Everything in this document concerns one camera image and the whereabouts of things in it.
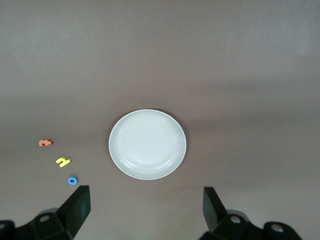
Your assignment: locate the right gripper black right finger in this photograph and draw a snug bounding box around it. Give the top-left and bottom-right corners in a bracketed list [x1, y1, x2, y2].
[202, 186, 303, 240]

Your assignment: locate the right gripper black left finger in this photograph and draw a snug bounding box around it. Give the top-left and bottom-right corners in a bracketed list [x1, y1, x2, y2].
[0, 184, 91, 240]

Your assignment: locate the yellow foam letter h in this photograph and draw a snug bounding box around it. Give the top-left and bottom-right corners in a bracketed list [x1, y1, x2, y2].
[55, 156, 72, 168]

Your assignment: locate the pale beige plate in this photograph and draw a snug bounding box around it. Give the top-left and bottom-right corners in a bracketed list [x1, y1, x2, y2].
[108, 109, 187, 181]

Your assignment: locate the brown table cover sheet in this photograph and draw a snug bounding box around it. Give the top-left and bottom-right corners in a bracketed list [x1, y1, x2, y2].
[0, 0, 320, 240]

